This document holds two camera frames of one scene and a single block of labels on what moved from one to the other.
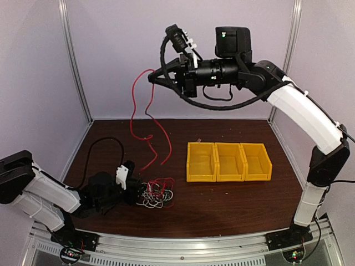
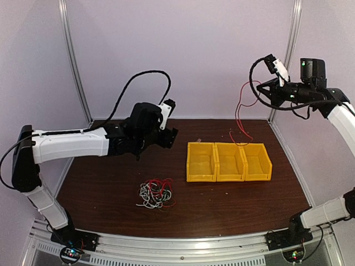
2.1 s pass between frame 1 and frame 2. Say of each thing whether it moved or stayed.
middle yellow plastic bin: stayed
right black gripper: moved
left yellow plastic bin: stayed
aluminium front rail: stayed
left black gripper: moved
